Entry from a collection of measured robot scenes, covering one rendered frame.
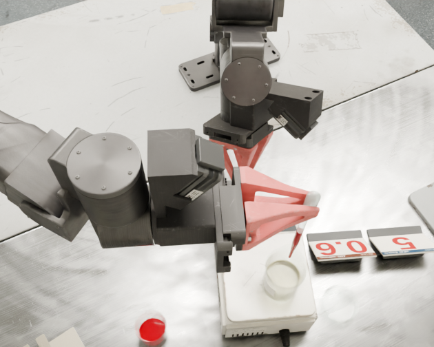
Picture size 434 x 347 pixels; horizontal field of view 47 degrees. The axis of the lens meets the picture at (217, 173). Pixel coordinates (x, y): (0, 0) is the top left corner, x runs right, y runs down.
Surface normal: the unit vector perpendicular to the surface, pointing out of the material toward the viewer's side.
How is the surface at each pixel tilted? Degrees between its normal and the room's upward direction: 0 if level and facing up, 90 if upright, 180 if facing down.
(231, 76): 61
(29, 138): 20
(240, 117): 67
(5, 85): 0
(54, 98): 0
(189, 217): 1
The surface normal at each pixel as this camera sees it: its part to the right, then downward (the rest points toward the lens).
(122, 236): 0.07, 0.51
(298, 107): -0.53, 0.43
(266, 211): 0.37, -0.50
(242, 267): 0.02, -0.51
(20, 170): 0.32, -0.33
